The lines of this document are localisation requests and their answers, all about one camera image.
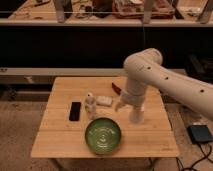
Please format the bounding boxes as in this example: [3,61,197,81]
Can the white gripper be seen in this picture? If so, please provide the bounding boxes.
[115,90,145,117]

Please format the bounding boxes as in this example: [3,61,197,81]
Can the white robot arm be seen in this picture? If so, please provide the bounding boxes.
[115,48,213,121]

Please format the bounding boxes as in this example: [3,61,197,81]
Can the white paper cup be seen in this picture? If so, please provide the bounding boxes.
[129,107,144,123]

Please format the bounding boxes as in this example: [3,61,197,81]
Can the red object on table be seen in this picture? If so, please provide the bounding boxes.
[112,83,121,95]

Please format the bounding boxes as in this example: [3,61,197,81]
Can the white rectangular sponge block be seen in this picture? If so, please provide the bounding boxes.
[96,96,113,107]

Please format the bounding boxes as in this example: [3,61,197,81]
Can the green ceramic bowl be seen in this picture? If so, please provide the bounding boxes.
[84,117,122,155]

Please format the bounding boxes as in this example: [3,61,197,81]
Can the small white figurine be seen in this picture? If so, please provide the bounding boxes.
[84,92,96,120]

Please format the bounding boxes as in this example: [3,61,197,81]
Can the black smartphone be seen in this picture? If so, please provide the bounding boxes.
[69,102,81,121]

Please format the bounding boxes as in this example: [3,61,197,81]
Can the black box on floor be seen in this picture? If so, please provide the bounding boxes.
[187,125,213,144]

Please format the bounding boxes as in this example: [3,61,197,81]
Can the wooden table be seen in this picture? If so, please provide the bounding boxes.
[31,77,179,160]

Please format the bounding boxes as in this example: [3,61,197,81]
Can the black floor cable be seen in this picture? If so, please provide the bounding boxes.
[175,142,212,171]

